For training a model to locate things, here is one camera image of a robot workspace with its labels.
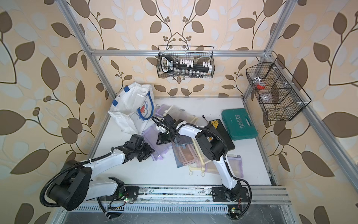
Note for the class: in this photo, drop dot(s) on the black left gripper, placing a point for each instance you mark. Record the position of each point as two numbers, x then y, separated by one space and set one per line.
149 151

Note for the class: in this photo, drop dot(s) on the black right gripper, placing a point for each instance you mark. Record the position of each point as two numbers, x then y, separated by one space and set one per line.
162 140

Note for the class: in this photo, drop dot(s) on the pink mesh pencil pouch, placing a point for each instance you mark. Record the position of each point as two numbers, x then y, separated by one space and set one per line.
186 155

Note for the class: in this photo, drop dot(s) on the white canvas tote bag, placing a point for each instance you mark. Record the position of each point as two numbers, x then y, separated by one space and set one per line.
133 107

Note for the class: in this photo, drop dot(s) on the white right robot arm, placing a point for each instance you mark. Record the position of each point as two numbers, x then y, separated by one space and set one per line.
212 146

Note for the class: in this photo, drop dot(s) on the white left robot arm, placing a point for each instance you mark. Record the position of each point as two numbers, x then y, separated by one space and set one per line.
75 183

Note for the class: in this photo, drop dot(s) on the yellow trimmed pouch rear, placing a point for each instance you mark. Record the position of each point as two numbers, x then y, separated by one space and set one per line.
177 114

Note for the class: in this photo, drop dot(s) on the purple pouch rear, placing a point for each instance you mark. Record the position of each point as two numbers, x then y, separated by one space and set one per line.
161 110

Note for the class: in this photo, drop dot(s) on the yellow trimmed mesh pouch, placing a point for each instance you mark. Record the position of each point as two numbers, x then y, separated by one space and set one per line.
202 159

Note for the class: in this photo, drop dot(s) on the purple pouch front right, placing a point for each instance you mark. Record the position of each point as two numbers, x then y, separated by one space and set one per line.
235 162

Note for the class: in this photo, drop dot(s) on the black yellow battery pack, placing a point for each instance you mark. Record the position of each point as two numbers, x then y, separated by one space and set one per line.
218 125

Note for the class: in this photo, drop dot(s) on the black socket tool set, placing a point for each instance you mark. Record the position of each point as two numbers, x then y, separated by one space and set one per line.
171 64

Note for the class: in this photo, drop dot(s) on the green plastic tool case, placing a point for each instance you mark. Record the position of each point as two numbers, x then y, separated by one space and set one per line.
238 124

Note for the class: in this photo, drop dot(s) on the red item in basket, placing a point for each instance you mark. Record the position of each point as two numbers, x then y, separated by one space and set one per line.
260 85

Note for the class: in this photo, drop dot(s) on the back wall wire basket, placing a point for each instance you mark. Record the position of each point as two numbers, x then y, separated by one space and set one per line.
197 53

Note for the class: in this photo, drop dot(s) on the wall wire basket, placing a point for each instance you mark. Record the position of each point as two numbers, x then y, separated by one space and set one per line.
284 97
197 53

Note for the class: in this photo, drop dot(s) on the right wall wire basket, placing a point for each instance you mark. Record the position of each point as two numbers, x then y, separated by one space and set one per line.
284 97

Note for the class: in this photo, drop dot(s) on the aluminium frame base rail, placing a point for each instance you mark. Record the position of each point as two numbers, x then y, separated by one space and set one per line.
186 199

